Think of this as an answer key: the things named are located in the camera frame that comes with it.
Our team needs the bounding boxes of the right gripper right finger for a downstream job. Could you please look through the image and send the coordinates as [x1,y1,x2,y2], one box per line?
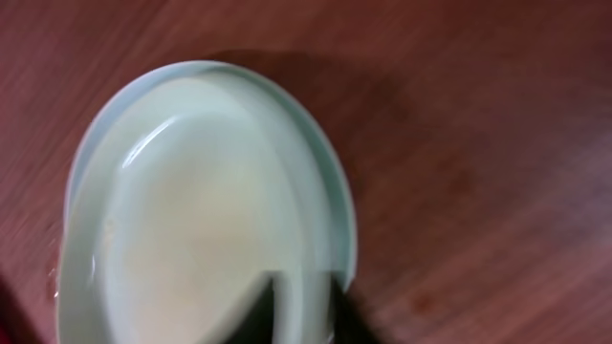
[329,273,391,344]

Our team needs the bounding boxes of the pale blue plate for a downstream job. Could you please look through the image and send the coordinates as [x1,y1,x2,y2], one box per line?
[62,60,359,290]
[57,72,330,343]

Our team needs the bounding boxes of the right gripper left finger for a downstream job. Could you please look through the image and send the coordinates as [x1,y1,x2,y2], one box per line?
[223,274,277,344]

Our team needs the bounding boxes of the red plastic tray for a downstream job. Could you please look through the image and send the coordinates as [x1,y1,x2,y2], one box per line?
[1,281,28,344]

